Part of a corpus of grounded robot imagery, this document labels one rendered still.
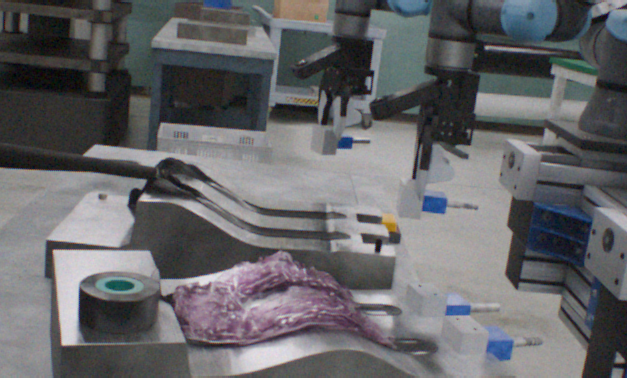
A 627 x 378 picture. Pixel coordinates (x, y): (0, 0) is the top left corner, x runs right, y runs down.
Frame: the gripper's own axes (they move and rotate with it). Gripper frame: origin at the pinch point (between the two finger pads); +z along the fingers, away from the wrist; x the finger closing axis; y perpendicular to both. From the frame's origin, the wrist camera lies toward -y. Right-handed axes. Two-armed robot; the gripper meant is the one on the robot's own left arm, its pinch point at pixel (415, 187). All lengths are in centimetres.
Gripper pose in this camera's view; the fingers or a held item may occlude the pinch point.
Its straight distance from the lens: 139.2
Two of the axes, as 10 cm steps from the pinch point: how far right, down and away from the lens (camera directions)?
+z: -1.2, 9.6, 2.5
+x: 0.2, -2.5, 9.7
